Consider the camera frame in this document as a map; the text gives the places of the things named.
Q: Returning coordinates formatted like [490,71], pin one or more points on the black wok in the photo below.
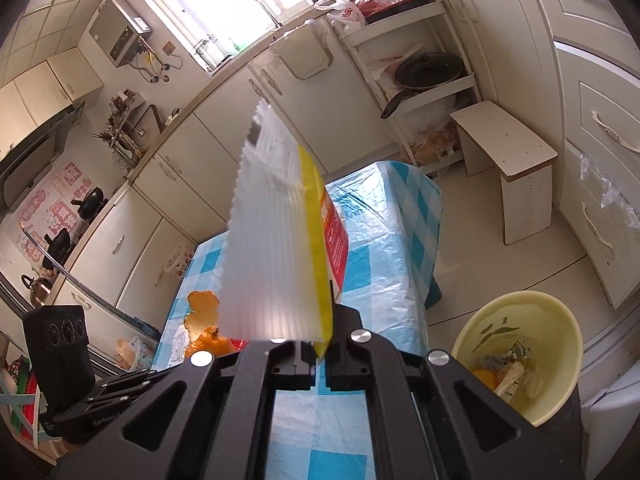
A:
[92,202]

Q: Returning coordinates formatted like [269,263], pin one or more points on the white upper kitchen cabinets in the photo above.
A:
[50,80]

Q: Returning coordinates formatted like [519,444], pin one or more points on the wall socket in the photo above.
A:
[170,49]

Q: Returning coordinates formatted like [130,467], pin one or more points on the blue checkered tablecloth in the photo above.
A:
[390,240]

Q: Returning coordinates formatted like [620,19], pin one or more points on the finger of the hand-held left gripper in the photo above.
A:
[130,385]

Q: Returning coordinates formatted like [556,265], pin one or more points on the light blue chair frame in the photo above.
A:
[20,410]

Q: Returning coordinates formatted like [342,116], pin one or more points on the white plastic bag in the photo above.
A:
[177,345]

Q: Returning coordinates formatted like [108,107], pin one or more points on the plastic bag with orange contents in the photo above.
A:
[132,352]

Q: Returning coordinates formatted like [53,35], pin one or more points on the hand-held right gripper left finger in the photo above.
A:
[295,360]

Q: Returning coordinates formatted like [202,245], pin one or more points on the clear bag of groceries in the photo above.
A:
[430,135]

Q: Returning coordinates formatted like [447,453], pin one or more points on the white bag with red print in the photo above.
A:
[345,10]

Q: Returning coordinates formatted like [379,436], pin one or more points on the chrome metal rail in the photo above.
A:
[110,302]

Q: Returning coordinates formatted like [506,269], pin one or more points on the pink wall stickers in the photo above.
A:
[55,200]

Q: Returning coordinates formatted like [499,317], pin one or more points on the range hood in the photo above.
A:
[30,160]

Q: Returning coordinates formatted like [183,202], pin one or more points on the pale yellow trash bin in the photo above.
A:
[555,320]

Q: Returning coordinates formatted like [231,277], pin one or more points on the black pan with lid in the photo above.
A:
[425,72]

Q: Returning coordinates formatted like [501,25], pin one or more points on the steel kettle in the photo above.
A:
[40,287]

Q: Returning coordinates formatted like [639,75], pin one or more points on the white tall kitchen cabinets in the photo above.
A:
[590,60]

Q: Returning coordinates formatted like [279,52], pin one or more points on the black pot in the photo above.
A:
[57,250]

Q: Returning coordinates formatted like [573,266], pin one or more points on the white storage rack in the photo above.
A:
[360,45]

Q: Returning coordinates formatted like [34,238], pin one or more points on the white yellow red snack packet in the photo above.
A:
[280,240]

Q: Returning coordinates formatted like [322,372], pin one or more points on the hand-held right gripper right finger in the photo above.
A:
[347,325]

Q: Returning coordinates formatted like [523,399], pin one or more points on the white hanging plastic bin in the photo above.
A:
[305,50]

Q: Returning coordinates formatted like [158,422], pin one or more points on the white paper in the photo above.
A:
[517,382]

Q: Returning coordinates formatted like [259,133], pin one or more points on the sink faucet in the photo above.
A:
[265,10]

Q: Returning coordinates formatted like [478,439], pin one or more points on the floral wastebasket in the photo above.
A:
[179,260]

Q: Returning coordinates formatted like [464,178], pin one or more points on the large pale orange peel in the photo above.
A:
[484,378]

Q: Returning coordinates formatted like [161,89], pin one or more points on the white wooden stool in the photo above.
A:
[505,160]

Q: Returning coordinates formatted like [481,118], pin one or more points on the utensil holder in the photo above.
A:
[122,140]

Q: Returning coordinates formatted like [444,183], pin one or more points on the white wall water heater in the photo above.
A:
[117,35]

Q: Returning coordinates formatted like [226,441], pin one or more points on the small jagged orange peel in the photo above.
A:
[202,310]

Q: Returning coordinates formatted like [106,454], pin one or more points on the white lower kitchen cabinets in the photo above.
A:
[190,160]

